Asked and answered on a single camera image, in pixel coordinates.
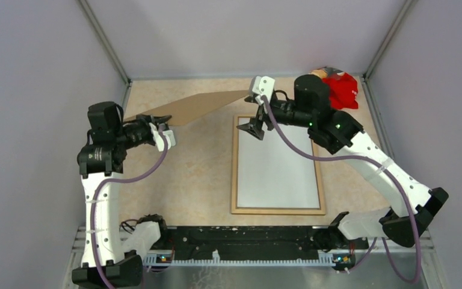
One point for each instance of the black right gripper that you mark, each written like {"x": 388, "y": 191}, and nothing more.
{"x": 254, "y": 126}

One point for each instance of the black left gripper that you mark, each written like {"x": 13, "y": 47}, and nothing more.
{"x": 147, "y": 118}

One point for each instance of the brown frame backing board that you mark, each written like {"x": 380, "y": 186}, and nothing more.
{"x": 193, "y": 107}

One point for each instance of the wooden picture frame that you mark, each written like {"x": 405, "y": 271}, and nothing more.
{"x": 275, "y": 211}

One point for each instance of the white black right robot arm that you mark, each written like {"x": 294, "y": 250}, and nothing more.
{"x": 412, "y": 205}

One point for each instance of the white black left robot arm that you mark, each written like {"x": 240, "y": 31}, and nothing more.
{"x": 107, "y": 261}

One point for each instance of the red crumpled cloth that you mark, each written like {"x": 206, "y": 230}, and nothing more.
{"x": 343, "y": 87}

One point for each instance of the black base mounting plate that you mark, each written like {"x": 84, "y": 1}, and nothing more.
{"x": 254, "y": 243}

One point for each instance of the left controller board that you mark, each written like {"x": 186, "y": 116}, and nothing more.
{"x": 163, "y": 258}

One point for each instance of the controller board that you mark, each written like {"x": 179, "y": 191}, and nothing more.
{"x": 163, "y": 258}
{"x": 344, "y": 259}

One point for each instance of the right controller board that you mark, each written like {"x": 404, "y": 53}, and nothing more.
{"x": 344, "y": 259}

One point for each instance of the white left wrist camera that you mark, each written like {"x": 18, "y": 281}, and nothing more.
{"x": 163, "y": 136}

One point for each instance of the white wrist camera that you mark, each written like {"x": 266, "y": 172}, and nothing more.
{"x": 261, "y": 86}
{"x": 163, "y": 136}

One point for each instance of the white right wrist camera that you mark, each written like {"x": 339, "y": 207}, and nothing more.
{"x": 261, "y": 86}

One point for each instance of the white toothed cable duct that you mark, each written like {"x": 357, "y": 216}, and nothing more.
{"x": 154, "y": 260}

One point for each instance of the aluminium front rail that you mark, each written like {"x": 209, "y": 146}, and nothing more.
{"x": 78, "y": 245}

